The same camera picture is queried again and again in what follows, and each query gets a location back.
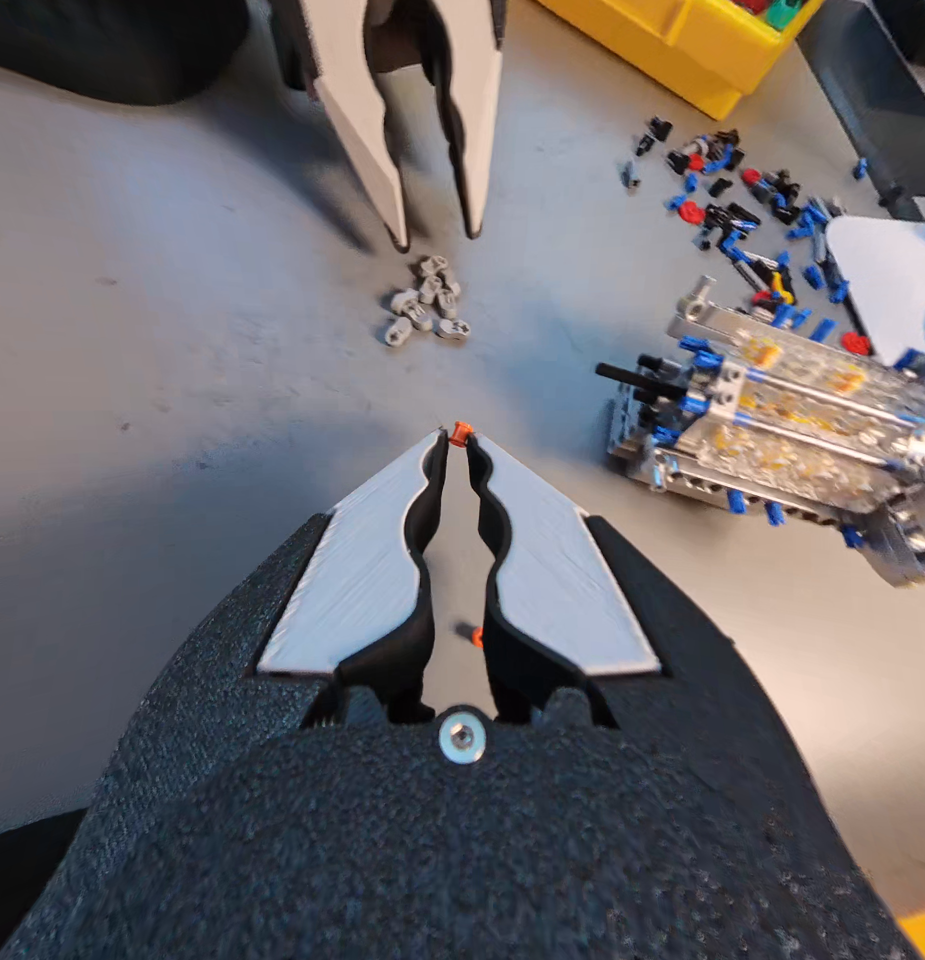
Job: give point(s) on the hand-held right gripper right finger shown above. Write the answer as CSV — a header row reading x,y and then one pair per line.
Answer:
x,y
575,600

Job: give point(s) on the pile of coloured brick parts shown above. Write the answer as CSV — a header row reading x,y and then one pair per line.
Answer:
x,y
733,195

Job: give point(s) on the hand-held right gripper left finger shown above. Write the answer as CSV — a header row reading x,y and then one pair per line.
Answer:
x,y
350,600

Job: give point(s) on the single orange bush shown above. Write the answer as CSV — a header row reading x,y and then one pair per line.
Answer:
x,y
461,435

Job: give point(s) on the toy brick engine model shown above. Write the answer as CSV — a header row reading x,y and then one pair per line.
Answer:
x,y
793,420

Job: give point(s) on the cluster of grey brick connectors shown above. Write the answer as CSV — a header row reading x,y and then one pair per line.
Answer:
x,y
425,308

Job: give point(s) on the grey desk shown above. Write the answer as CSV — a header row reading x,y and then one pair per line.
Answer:
x,y
133,375

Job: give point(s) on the large yellow plastic bin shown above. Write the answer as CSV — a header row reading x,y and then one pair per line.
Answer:
x,y
658,45

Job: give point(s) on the white book stand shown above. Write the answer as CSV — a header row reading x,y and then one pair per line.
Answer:
x,y
898,285

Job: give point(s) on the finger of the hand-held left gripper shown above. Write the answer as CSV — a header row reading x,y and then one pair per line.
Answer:
x,y
475,90
358,105

